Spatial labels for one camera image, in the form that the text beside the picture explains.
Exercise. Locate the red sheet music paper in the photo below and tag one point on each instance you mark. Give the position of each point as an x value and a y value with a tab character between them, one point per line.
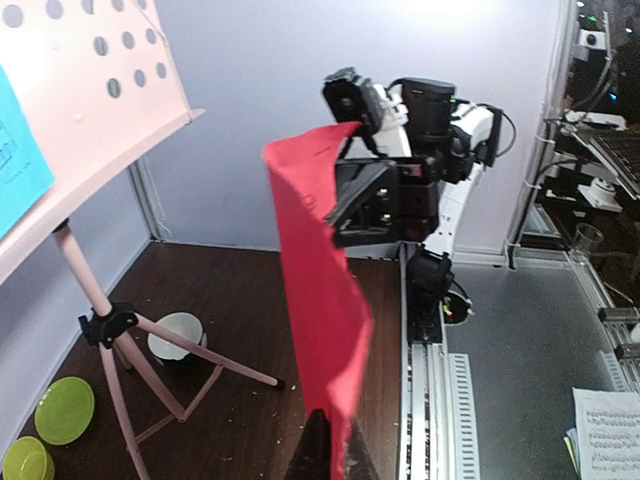
331	321

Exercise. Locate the right aluminium frame post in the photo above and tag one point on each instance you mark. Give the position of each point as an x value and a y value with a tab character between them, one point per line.
551	110

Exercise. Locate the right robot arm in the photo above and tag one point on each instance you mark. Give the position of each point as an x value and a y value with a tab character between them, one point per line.
462	135

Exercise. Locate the lime green bowl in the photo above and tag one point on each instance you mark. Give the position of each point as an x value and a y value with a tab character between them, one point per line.
28	459

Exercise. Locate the clear plastic cup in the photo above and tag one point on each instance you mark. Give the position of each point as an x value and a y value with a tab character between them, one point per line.
586	239

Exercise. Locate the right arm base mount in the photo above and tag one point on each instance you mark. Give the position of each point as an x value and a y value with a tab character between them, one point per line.
434	298

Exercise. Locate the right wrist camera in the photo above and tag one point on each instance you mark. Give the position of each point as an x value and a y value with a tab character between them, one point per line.
380	111

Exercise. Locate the left aluminium frame post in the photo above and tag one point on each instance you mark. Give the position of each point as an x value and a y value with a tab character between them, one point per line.
147	198

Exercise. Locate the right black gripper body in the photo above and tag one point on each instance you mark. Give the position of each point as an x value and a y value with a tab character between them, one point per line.
416	204

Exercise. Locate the aluminium frame post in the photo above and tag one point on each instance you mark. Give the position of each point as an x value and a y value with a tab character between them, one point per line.
147	198
551	110

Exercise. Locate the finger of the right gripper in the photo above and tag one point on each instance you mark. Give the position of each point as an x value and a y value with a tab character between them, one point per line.
365	196

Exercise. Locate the blue sheet music paper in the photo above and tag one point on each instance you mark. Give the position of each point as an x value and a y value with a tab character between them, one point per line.
25	174

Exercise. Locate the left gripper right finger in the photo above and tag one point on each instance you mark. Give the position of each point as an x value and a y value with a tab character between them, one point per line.
358	462

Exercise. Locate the green plate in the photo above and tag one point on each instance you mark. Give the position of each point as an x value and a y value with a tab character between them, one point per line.
64	411

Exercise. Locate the pink music stand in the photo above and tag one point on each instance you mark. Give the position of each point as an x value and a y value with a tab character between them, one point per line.
99	88

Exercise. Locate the white sheet music stack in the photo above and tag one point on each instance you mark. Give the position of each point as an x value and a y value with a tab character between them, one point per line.
605	439

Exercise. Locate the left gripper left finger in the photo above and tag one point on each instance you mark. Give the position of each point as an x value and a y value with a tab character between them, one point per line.
312	457

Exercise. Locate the front aluminium rail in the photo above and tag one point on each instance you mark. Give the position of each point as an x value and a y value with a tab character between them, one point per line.
437	433

